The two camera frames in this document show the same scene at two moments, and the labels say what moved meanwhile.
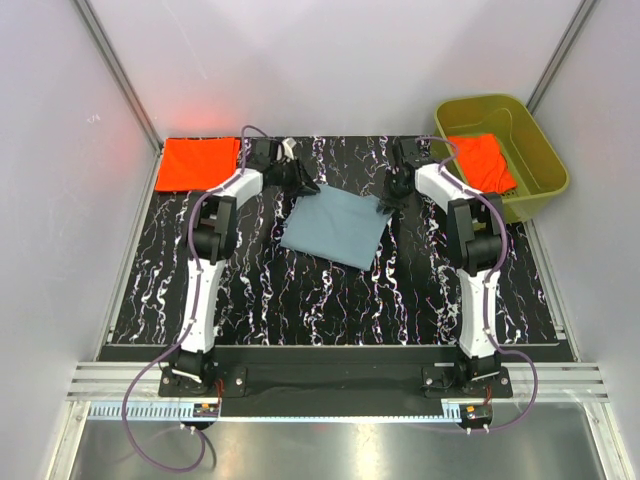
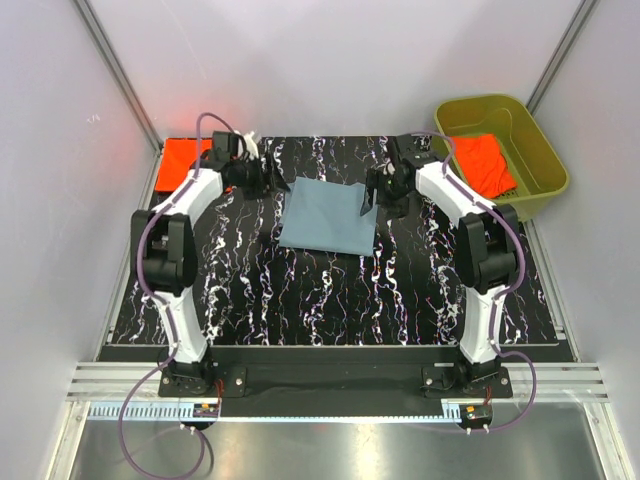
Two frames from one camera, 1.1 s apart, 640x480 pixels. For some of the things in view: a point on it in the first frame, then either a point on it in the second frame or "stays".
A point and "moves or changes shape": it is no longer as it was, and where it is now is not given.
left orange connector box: [209, 410] stays
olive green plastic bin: [539, 171] stays
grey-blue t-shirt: [336, 224] moves or changes shape
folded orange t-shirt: [196, 164] stays
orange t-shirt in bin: [485, 162] stays
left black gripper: [306, 187] to [254, 192]
